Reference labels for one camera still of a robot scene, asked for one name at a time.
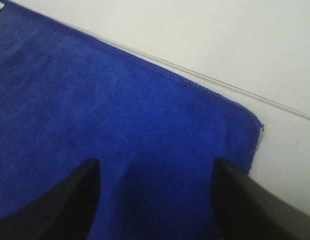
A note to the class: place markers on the blue microfibre towel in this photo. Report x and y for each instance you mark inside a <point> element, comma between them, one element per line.
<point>66,97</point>

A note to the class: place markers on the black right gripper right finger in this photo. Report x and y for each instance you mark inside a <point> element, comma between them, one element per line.
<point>244,210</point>

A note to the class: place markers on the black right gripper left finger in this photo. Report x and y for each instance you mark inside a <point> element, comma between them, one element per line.
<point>65,212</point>

